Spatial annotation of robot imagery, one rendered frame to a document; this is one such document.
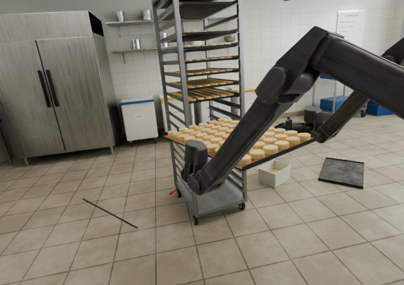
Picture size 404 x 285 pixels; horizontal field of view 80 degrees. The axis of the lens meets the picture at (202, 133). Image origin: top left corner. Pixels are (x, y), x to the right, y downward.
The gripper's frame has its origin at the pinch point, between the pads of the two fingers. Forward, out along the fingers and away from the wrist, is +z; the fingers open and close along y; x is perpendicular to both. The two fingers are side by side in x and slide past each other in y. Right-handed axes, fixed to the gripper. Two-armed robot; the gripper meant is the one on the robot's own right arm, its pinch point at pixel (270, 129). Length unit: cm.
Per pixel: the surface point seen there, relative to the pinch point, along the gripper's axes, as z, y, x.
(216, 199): 42, -83, -70
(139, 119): 190, -46, -239
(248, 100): 18, -38, -310
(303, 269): -21, -100, -20
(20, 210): 244, -94, -58
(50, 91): 281, 14, -172
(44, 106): 293, -5, -168
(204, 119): 92, -61, -280
